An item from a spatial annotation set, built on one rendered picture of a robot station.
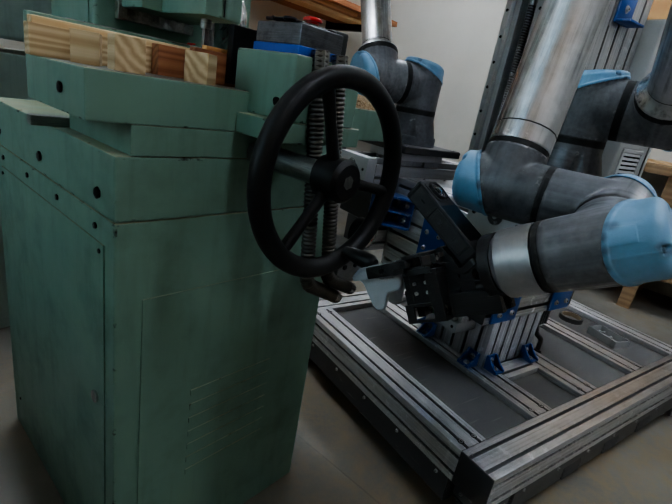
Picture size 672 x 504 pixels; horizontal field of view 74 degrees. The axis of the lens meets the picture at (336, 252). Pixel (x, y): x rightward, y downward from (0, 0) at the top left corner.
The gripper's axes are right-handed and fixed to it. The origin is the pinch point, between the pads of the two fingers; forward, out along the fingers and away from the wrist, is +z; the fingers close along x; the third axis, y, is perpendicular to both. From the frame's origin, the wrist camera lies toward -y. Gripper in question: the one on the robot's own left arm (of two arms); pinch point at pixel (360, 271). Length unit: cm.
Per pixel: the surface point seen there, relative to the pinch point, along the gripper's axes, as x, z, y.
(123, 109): -22.4, 12.4, -26.1
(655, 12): 324, -20, -113
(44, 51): -26, 23, -38
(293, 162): -3.1, 5.0, -17.3
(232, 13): 0.1, 14.4, -45.4
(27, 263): -23, 63, -15
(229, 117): -6.9, 12.2, -26.4
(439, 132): 325, 146, -94
